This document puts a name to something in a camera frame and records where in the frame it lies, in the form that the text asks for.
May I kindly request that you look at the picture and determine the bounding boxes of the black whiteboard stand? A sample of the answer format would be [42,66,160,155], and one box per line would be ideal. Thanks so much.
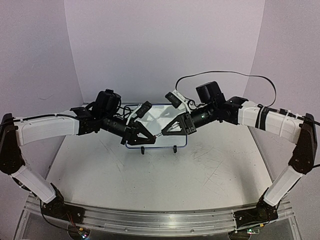
[139,145,178,155]

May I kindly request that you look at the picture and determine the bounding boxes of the circuit board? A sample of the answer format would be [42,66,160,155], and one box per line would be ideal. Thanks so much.
[246,226,261,236]
[76,227,90,240]

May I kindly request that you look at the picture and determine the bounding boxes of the aluminium front rail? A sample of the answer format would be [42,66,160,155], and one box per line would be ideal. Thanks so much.
[24,195,298,237]

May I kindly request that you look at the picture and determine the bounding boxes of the right circuit board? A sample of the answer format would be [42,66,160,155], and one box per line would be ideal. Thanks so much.
[246,226,261,236]

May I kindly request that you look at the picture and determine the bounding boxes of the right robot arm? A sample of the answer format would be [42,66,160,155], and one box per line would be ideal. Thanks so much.
[161,81,318,228]

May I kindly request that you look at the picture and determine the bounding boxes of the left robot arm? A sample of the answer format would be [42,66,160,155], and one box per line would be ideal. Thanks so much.
[0,89,156,224]

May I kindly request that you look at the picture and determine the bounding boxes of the left circuit board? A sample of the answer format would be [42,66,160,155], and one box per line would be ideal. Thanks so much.
[76,227,90,240]

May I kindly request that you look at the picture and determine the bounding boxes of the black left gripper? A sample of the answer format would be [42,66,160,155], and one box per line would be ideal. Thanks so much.
[100,110,157,146]

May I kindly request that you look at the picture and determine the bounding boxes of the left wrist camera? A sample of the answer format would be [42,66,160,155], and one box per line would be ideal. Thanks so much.
[126,101,153,125]

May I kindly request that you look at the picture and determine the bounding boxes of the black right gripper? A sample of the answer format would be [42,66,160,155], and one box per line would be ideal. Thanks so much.
[160,101,216,137]

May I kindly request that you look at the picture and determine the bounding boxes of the small blue-framed whiteboard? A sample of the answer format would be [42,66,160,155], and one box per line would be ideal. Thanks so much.
[125,103,188,149]

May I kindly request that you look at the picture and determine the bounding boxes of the black right camera cable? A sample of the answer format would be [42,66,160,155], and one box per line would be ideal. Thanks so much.
[174,70,277,108]

